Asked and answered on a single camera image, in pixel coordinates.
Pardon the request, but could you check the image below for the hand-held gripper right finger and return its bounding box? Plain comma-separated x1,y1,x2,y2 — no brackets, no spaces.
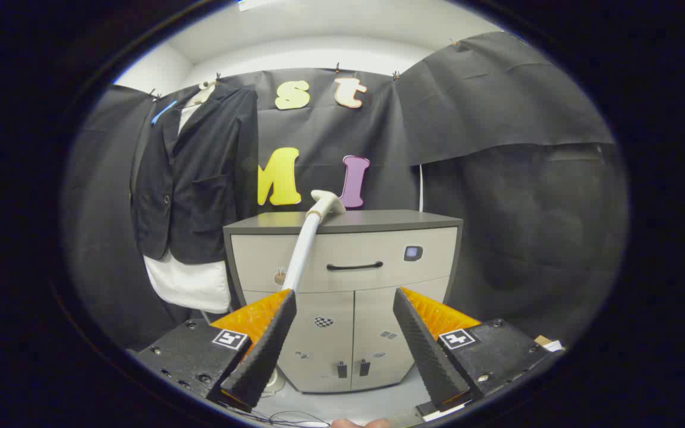
393,287,564,417

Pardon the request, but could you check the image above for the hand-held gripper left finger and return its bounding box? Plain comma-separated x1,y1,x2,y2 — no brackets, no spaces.
134,289,297,414

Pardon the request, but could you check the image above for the white shirt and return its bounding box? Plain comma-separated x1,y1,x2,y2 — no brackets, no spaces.
143,101,231,314

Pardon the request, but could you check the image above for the white garment steamer head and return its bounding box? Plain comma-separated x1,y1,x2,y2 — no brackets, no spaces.
310,190,347,216

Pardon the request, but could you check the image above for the black suit jacket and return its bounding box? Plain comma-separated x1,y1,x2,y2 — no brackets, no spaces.
130,83,259,265

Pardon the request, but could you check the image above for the grey cabinet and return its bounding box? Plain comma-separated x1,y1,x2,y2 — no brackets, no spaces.
224,209,463,394

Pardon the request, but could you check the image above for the black backdrop cloth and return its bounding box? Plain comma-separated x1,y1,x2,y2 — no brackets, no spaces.
63,31,629,351

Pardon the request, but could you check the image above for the black cabinet drawer handle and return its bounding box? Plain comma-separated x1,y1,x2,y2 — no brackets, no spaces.
326,260,384,272

